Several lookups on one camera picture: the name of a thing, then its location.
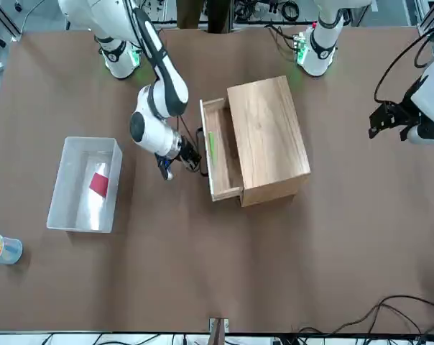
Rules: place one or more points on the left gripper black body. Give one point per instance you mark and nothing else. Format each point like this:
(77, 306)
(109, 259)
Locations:
(398, 113)

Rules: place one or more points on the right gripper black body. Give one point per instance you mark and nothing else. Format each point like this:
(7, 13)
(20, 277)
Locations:
(189, 152)

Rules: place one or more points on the green stick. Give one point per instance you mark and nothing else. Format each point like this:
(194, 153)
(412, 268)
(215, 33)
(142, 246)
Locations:
(212, 149)

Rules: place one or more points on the wooden drawer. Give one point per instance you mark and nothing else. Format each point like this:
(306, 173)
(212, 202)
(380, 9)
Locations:
(226, 169)

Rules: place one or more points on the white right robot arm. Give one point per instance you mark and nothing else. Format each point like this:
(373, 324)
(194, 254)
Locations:
(156, 133)

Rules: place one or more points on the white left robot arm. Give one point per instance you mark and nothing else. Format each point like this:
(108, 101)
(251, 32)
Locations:
(321, 50)

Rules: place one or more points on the wooden drawer cabinet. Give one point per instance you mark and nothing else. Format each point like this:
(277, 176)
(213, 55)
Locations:
(271, 140)

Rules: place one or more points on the clear plastic box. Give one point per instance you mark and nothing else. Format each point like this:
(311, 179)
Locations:
(69, 201)

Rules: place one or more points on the blue stick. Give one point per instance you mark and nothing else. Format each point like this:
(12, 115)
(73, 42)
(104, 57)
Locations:
(10, 248)

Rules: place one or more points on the small green circuit board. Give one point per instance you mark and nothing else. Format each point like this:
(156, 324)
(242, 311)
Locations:
(300, 45)

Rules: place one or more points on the person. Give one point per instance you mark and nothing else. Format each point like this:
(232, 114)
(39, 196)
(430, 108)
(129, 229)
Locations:
(190, 12)

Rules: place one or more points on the clear plastic cup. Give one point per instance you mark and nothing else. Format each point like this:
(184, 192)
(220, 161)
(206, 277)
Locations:
(12, 257)

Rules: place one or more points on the aluminium frame post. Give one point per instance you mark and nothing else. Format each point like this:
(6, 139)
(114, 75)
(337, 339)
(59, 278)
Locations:
(218, 330)
(432, 14)

